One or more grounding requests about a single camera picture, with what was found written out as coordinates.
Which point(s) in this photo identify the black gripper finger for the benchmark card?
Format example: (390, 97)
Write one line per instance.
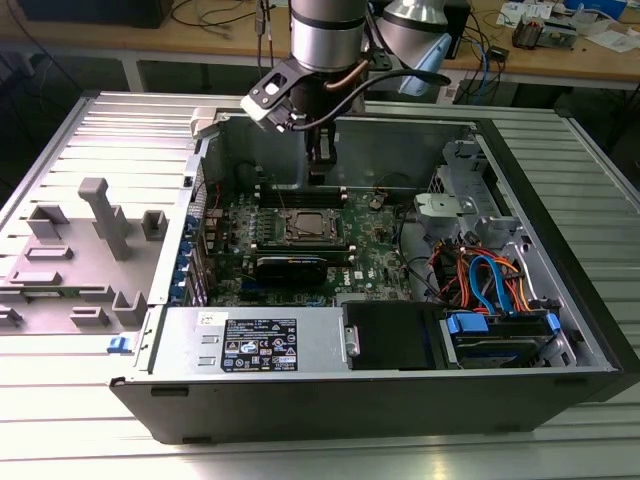
(314, 172)
(332, 150)

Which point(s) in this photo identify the silver green CPU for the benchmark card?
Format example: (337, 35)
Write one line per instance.
(311, 224)

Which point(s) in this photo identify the black RAM slot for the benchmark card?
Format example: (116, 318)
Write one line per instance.
(300, 200)
(292, 189)
(340, 256)
(300, 245)

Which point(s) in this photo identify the CPU socket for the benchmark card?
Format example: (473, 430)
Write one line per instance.
(342, 214)

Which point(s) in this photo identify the blue slot retainer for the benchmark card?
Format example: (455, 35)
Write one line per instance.
(191, 228)
(185, 255)
(180, 291)

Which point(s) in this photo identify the coin cell battery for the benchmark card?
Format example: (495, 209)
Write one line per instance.
(376, 203)

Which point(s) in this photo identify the green motherboard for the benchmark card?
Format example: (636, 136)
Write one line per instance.
(370, 250)

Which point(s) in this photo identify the black graphics card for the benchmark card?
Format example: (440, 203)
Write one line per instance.
(290, 272)

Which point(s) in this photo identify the grey case latch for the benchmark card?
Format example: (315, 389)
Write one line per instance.
(205, 122)

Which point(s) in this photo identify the silver drive cage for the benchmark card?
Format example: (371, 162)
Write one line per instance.
(442, 210)

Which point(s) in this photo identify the white paper label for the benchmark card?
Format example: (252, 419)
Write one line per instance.
(450, 94)

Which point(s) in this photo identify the black desktop device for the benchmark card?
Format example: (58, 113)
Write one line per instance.
(460, 25)

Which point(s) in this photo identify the silver metal latch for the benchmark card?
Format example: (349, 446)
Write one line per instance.
(351, 340)

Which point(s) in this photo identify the wooden desk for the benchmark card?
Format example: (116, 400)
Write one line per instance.
(150, 35)

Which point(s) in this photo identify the small black adapter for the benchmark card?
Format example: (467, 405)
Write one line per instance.
(498, 54)

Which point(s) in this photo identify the grey parts rack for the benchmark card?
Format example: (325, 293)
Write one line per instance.
(112, 225)

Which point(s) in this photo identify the silver power supply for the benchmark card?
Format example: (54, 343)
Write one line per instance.
(175, 330)

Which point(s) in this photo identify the white paper sheets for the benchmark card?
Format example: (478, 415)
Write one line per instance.
(515, 12)

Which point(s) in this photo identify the copper heatsink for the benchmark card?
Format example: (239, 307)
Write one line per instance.
(527, 32)

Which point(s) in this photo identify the black computer box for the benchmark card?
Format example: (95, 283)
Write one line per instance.
(100, 12)

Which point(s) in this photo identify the black PC case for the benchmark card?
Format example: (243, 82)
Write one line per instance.
(300, 410)

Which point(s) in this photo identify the grey electronics part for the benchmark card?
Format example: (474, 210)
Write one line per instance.
(560, 35)

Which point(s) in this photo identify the hard disk in blue carrier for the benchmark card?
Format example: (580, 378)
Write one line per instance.
(500, 350)

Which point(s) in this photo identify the small blue plastic clip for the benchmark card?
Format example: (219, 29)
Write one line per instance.
(119, 345)

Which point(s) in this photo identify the green RAM stick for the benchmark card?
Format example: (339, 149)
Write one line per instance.
(65, 293)

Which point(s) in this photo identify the blue white box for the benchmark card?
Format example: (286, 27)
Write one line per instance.
(595, 7)

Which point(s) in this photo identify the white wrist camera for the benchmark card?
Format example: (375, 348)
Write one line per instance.
(265, 97)

